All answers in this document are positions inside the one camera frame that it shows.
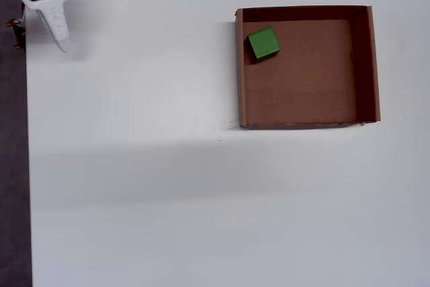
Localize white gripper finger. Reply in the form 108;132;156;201
8;0;72;54

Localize small brown table clamp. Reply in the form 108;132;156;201
5;17;27;53

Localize red white power wires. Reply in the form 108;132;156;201
0;0;28;22

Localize brown cardboard box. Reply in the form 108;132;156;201
234;4;382;130

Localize green cube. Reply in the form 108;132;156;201
247;26;281;65

